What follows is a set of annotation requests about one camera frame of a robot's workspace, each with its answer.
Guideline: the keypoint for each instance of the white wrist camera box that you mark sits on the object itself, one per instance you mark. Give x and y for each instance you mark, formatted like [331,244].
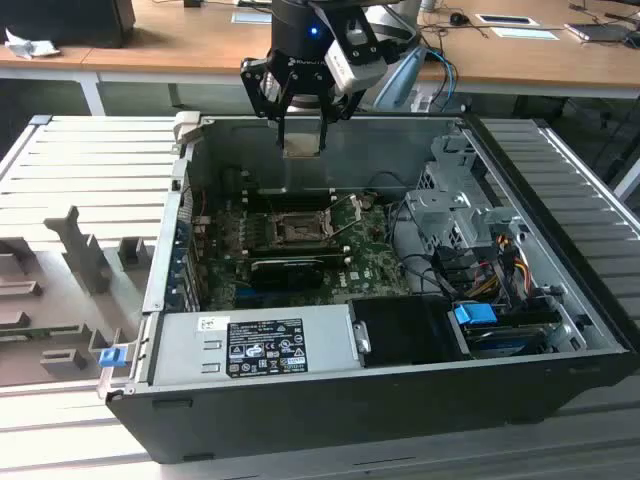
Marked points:
[360,75]

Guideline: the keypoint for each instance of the blue disk carrier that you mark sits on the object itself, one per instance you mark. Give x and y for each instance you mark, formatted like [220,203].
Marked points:
[472,316]

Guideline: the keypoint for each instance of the wooden desk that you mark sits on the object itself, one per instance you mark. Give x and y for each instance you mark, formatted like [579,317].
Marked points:
[175,40]

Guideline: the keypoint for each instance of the black computer tower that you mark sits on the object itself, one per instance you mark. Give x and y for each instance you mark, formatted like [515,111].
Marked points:
[65,22]

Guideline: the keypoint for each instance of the graphics card with black shroud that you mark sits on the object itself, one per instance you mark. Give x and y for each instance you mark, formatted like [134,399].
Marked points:
[285,275]

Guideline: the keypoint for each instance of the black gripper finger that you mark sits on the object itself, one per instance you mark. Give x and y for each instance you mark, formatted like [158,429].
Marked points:
[262,85]
[345,107]

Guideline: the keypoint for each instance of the crumpled white paper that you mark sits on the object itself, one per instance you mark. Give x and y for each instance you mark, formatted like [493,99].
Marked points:
[30,47]

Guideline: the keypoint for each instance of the black computer mouse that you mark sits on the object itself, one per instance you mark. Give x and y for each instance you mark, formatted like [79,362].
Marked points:
[457,19]

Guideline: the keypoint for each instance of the pale blue teach pendant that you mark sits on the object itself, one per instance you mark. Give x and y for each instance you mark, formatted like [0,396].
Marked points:
[405,75]

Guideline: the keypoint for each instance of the black open PC case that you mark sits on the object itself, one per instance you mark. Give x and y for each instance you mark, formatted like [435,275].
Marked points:
[350,425]

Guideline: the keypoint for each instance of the green motherboard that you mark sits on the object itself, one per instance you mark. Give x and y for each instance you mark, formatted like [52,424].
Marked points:
[370,250]

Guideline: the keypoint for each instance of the grey laptop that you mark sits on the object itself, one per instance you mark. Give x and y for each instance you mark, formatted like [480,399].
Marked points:
[600,32]

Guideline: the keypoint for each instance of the CPU socket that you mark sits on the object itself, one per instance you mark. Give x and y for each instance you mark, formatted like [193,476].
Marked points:
[295,230]

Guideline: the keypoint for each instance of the metal disk bay cage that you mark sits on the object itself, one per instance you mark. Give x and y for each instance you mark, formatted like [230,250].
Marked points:
[450,210]

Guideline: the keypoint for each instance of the beige case latch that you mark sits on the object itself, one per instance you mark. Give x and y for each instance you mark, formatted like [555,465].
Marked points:
[186,125]

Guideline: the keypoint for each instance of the blue case latch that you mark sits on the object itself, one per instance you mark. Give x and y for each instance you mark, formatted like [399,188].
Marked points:
[111,358]

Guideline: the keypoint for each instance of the white framed desk hatch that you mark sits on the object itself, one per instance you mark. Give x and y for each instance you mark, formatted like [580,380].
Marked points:
[507,19]
[252,16]
[527,34]

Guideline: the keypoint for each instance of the silver topped CPU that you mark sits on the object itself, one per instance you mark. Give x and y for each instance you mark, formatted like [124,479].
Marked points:
[302,146]

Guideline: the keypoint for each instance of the black hard disk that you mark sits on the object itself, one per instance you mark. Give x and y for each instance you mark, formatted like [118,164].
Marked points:
[510,340]

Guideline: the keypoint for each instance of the grey power supply unit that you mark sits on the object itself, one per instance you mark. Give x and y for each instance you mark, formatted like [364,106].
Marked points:
[190,350]

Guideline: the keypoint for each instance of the green RAM stick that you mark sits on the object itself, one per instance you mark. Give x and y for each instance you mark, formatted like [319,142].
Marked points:
[40,334]

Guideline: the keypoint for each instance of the grey parts rack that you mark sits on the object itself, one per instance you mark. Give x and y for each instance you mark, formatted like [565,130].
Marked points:
[65,300]

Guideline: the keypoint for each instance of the silver coin cell battery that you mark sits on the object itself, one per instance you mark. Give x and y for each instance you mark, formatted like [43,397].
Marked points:
[369,201]

